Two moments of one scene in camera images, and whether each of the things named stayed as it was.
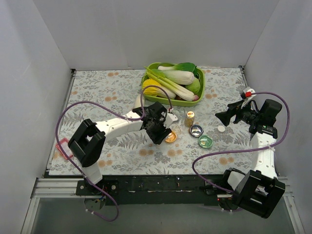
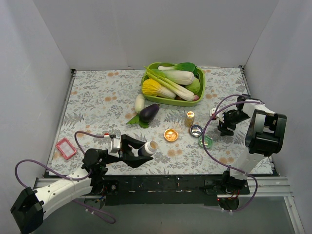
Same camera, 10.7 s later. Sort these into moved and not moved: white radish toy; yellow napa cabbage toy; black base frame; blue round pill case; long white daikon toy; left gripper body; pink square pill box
Moved: left gripper body
Not moved: yellow napa cabbage toy; blue round pill case; white radish toy; black base frame; long white daikon toy; pink square pill box
